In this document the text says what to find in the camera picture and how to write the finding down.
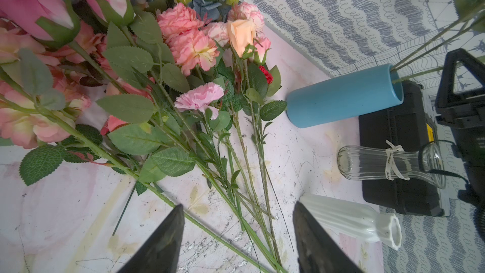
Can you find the blue cylindrical vase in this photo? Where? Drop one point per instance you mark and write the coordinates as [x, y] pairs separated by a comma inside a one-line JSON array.
[[348, 96]]

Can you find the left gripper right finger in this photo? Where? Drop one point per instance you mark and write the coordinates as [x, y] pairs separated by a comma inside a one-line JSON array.
[[317, 252]]

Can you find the pink peony flower stem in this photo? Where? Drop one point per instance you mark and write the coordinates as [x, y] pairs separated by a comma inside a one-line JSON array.
[[459, 24]]

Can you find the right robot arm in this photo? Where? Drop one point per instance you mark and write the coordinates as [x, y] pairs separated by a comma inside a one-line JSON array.
[[463, 112]]

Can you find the bunch of artificial flowers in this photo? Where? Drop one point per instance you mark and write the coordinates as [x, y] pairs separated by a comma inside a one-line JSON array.
[[149, 88]]

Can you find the black toolbox yellow latch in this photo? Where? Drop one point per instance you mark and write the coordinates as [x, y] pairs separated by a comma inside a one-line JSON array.
[[410, 125]]

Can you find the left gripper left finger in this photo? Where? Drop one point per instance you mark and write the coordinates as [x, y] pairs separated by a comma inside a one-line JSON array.
[[160, 253]]

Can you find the white ribbed vase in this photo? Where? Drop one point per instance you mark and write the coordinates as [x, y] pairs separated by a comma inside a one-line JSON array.
[[355, 219]]

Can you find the clear glass vase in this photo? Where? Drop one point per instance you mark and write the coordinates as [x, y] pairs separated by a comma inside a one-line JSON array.
[[359, 163]]

